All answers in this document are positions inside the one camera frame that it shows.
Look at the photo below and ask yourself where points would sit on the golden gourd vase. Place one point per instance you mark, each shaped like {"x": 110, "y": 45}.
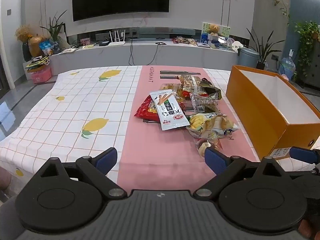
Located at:
{"x": 36, "y": 46}

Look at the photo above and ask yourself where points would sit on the yellow chips packet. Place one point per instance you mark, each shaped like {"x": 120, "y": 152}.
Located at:
{"x": 212, "y": 126}

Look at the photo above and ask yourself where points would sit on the red wrapper snack packet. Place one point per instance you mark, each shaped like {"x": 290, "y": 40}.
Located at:
{"x": 183, "y": 95}

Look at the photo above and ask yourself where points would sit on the hanging vine plant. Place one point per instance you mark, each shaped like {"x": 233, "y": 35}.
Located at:
{"x": 307, "y": 37}

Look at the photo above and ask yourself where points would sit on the tall potted plant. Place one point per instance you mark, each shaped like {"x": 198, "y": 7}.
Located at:
{"x": 262, "y": 52}

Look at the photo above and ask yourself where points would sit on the green picture card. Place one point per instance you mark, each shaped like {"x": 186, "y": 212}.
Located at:
{"x": 225, "y": 31}

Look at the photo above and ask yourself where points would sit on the white green stick snack packet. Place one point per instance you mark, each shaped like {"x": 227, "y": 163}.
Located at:
{"x": 170, "y": 112}

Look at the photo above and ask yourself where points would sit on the pink storage box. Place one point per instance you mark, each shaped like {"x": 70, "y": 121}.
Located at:
{"x": 40, "y": 75}

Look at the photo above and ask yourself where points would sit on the blue round tin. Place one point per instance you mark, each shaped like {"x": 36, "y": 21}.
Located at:
{"x": 214, "y": 45}

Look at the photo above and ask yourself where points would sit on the teddy bear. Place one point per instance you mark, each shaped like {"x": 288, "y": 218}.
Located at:
{"x": 213, "y": 28}

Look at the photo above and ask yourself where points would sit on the clear packet of white balls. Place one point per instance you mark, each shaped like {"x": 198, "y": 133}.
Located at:
{"x": 201, "y": 102}

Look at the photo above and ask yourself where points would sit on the grey television console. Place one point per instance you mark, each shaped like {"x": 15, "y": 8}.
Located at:
{"x": 175, "y": 55}

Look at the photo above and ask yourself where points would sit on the grey trash bin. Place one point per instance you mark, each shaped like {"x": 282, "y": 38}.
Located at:
{"x": 247, "y": 57}

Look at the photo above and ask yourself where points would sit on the blue packet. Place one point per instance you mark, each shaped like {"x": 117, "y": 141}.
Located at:
{"x": 46, "y": 47}

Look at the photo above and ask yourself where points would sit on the dark green snack packet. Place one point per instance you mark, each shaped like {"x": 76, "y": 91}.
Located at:
{"x": 211, "y": 88}

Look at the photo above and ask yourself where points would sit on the small bun packet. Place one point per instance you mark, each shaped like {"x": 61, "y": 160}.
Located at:
{"x": 203, "y": 146}

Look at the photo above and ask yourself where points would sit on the lemon print checked tablecloth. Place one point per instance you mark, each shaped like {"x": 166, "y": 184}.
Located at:
{"x": 75, "y": 105}

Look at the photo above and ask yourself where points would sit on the dried flower bunch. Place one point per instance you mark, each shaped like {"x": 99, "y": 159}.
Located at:
{"x": 23, "y": 32}

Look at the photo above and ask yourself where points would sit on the peanut brittle packet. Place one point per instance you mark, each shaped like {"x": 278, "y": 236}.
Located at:
{"x": 190, "y": 82}

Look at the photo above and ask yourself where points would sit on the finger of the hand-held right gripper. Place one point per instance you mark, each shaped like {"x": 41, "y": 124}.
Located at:
{"x": 303, "y": 155}

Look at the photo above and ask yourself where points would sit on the snack pile on console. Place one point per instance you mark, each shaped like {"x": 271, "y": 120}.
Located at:
{"x": 185, "y": 40}

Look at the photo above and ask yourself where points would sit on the grey cabinet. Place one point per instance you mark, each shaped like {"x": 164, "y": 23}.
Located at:
{"x": 312, "y": 70}

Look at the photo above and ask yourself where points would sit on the person's right hand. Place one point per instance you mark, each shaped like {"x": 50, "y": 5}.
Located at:
{"x": 311, "y": 230}

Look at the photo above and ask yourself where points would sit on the orange cardboard box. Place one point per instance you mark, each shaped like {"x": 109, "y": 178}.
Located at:
{"x": 250, "y": 110}

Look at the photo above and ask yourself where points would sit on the yellow black paper stack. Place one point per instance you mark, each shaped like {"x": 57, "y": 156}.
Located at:
{"x": 37, "y": 62}

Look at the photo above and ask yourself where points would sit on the pink table mat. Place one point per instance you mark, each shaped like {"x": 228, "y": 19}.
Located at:
{"x": 150, "y": 155}

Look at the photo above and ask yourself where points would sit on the blue water jug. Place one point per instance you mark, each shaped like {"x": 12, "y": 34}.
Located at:
{"x": 287, "y": 67}

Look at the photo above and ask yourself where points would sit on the white router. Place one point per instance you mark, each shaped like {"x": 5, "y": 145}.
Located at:
{"x": 116, "y": 43}

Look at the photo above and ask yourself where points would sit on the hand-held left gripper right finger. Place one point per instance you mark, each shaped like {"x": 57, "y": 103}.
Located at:
{"x": 215, "y": 160}

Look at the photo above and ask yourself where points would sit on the long-leaf potted plant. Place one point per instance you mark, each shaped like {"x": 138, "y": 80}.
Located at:
{"x": 55, "y": 30}

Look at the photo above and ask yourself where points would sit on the white round item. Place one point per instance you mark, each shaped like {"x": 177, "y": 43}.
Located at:
{"x": 236, "y": 45}

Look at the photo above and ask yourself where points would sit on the yellow crisp snack packet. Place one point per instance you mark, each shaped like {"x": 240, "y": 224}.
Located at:
{"x": 168, "y": 87}

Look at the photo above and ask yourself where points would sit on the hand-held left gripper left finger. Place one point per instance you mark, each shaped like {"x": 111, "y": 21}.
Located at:
{"x": 107, "y": 158}

